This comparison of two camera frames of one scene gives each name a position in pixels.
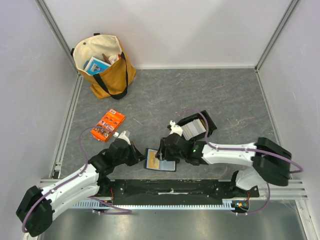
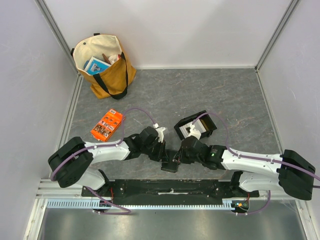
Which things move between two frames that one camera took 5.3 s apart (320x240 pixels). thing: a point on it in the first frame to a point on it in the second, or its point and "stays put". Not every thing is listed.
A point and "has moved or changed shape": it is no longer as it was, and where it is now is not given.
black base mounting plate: x=176 y=192 stays put
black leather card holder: x=151 y=162 has moved or changed shape
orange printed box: x=110 y=122 stays put
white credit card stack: x=193 y=128 stays put
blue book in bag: x=96 y=66 stays put
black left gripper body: x=128 y=158 to x=153 y=150
